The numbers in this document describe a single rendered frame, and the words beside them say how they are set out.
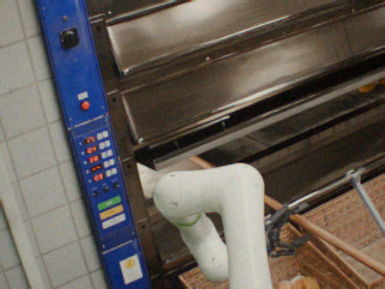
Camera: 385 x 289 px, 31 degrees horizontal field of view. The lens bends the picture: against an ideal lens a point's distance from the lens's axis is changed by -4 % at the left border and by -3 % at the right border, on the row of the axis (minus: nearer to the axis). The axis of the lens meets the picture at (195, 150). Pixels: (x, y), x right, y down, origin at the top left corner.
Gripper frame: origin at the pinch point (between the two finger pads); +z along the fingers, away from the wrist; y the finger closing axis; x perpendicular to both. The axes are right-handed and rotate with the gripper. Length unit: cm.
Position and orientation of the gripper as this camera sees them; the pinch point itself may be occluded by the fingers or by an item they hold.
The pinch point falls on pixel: (304, 222)
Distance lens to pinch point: 241.5
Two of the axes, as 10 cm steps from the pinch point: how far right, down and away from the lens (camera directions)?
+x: 5.1, 2.9, -8.1
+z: 8.5, -3.5, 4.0
